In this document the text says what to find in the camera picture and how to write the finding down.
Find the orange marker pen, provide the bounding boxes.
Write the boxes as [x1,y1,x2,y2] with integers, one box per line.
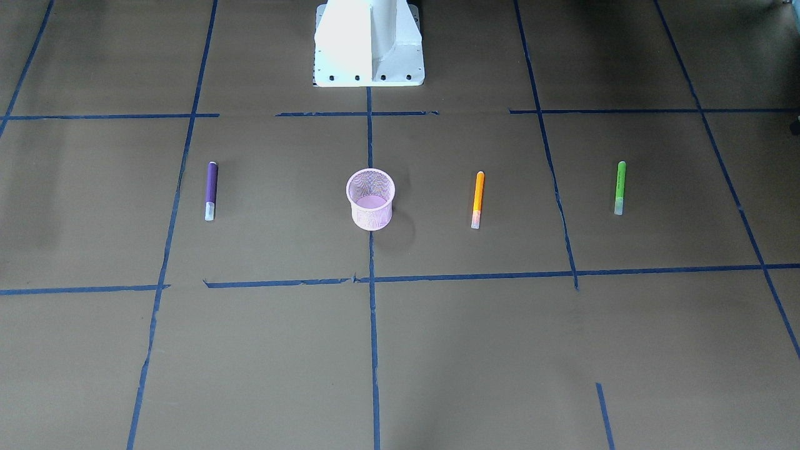
[471,171,485,229]

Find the purple marker pen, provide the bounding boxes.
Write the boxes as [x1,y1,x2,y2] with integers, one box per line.
[204,161,218,222]

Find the green marker pen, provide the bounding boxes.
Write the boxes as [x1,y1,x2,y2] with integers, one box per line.
[614,161,628,216]

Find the pink mesh pen holder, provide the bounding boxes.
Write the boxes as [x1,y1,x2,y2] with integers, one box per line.
[345,168,396,231]

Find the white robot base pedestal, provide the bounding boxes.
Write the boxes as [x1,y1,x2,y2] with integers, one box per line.
[312,1,426,88]

